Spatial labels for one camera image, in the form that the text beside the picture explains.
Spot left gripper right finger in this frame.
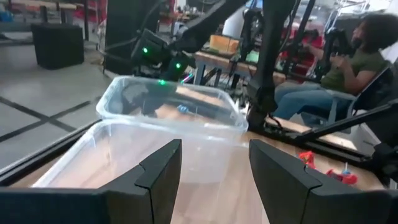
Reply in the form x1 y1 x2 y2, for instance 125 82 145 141
248 139 398 224

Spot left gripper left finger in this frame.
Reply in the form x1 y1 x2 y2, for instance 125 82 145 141
0 138 183 224

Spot clear plastic container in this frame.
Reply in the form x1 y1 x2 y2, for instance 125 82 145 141
95 75 249 138
30 119 249 194

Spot orange candy packet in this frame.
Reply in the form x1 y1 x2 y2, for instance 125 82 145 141
298 151 317 170

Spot red small objects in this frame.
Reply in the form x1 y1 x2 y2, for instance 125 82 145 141
325 169 358 186

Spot black computer tower with lights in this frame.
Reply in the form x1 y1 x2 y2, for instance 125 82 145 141
104 0 193 85

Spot wooden workbench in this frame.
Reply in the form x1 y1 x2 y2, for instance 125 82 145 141
194 51 287 88

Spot black box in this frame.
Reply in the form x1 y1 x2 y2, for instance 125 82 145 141
30 23 85 70

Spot orange box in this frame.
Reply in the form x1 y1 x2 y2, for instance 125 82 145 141
208 34 240 54

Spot grey chair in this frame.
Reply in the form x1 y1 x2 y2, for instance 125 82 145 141
326 62 398 125

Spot person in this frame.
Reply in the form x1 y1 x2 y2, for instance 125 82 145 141
273 14 398 121

